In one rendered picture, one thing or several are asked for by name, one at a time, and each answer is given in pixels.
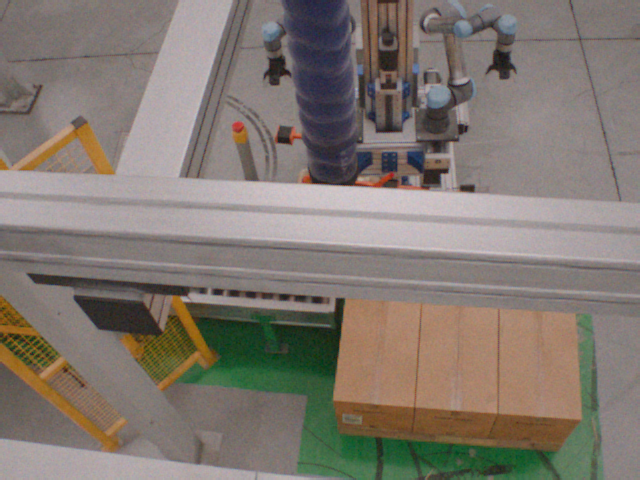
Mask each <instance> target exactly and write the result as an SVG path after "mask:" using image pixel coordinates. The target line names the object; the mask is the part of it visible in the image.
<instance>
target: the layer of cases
mask: <svg viewBox="0 0 640 480"><path fill-rule="evenodd" d="M579 385H580V376H579V363H578V350H577V325H576V313H568V312H565V313H555V312H542V311H528V310H514V309H502V308H488V307H475V306H467V307H461V306H446V305H433V304H419V303H405V302H391V301H377V300H364V299H349V298H345V307H344V315H343V324H342V333H341V341H340V349H339V358H338V366H337V374H336V384H334V392H333V400H332V401H333V406H334V410H335V415H336V420H337V424H338V425H348V426H358V427H368V428H378V429H388V430H398V431H408V432H412V429H413V432H419V433H439V434H450V435H460V436H470V437H479V438H480V437H487V436H488V437H489V438H499V439H509V440H519V441H521V440H529V441H538V442H548V443H564V442H565V441H566V440H567V438H568V437H569V436H570V434H571V433H572V432H573V430H574V429H575V428H576V427H577V425H578V424H579V423H580V421H581V420H582V413H581V401H580V388H579ZM413 417H414V423H413Z"/></svg>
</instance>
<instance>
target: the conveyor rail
mask: <svg viewBox="0 0 640 480"><path fill-rule="evenodd" d="M189 297H191V298H192V301H193V303H192V302H191V301H189V299H188V298H187V296H181V298H182V300H183V301H184V304H185V306H186V308H187V310H188V312H189V313H190V315H191V317H200V318H213V319H225V320H239V321H252V322H259V320H255V319H251V316H250V314H259V315H273V316H276V318H277V321H270V323H271V324H278V325H290V326H304V327H316V328H329V329H330V328H331V327H330V321H329V314H328V307H329V304H318V303H305V302H291V301H277V300H263V299H250V298H236V297H222V296H209V295H207V294H195V293H189ZM171 306H172V303H171V305H170V308H171ZM173 310H174V311H173ZM172 311H173V312H172ZM171 312H172V313H171ZM170 313H171V314H170ZM169 314H170V315H175V316H178V315H177V314H176V311H175V309H174V308H173V307H172V308H171V309H170V310H169ZM169 314H168V315H169Z"/></svg>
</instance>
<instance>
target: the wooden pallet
mask: <svg viewBox="0 0 640 480"><path fill-rule="evenodd" d="M337 427H338V432H339V433H346V434H356V435H366V436H376V437H385V438H395V439H405V440H415V441H422V440H425V441H436V442H446V443H455V444H465V445H473V444H475V445H485V446H495V447H504V448H524V449H533V450H543V451H551V450H553V451H559V450H560V449H561V447H562V446H563V445H564V443H548V442H538V441H529V440H521V441H519V440H509V439H499V438H489V437H488V436H487V437H480V438H479V437H470V436H460V435H450V434H439V433H419V432H413V429H412V432H408V431H398V430H388V429H378V428H368V427H358V426H348V425H338V424H337Z"/></svg>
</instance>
